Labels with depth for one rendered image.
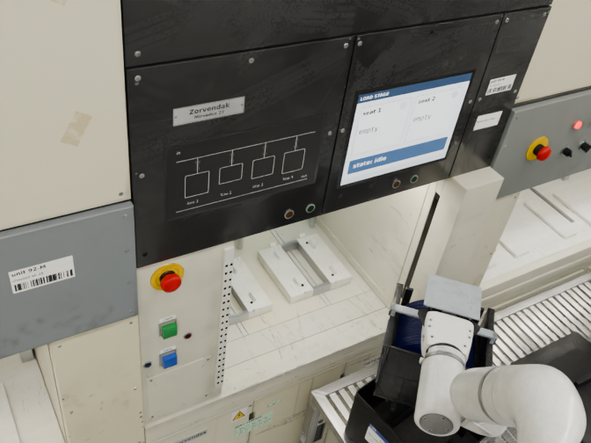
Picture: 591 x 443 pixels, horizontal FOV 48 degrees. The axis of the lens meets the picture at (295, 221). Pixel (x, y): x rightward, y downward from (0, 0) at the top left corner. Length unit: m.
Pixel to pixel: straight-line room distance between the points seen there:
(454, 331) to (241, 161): 0.57
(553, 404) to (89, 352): 0.84
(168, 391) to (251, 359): 0.29
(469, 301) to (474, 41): 0.54
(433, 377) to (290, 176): 0.46
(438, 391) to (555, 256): 1.17
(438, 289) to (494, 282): 0.70
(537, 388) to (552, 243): 1.48
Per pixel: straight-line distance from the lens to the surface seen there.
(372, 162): 1.36
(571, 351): 2.08
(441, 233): 1.66
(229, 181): 1.18
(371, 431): 1.70
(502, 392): 1.00
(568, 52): 1.64
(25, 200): 1.07
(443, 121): 1.43
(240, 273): 1.92
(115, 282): 1.22
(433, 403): 1.26
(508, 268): 2.23
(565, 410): 0.94
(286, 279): 1.92
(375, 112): 1.28
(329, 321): 1.88
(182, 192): 1.15
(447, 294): 1.47
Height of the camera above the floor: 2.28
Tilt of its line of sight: 41 degrees down
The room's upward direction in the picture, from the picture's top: 9 degrees clockwise
